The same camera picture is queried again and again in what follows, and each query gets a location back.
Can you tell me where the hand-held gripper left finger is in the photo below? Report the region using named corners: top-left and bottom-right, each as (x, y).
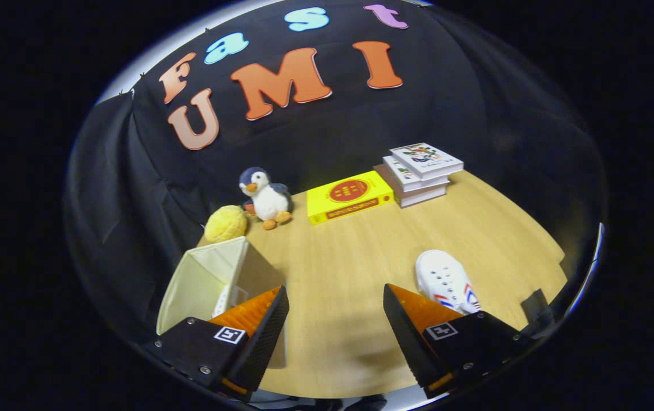
top-left (140, 285), bottom-right (290, 404)

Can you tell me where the yellow book red label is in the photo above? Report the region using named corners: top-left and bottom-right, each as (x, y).
top-left (306, 178), bottom-right (395, 225)

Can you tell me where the white striped shoe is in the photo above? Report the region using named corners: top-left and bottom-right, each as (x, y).
top-left (213, 284), bottom-right (251, 319)
top-left (415, 249), bottom-right (482, 316)

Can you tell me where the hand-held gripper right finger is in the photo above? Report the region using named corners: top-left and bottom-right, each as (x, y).
top-left (383, 283), bottom-right (535, 400)

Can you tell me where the beige fabric storage box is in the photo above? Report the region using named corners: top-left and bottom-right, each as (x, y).
top-left (156, 236), bottom-right (288, 369)

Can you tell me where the brown cover book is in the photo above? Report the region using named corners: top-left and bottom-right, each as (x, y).
top-left (374, 164), bottom-right (449, 208)

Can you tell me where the yellow round plush toy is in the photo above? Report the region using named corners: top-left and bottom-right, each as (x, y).
top-left (204, 205), bottom-right (249, 244)

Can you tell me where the penguin plush toy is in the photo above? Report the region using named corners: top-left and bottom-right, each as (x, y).
top-left (239, 167), bottom-right (294, 231)

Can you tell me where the white book floral cover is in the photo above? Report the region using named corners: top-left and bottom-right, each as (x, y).
top-left (389, 143), bottom-right (465, 180)

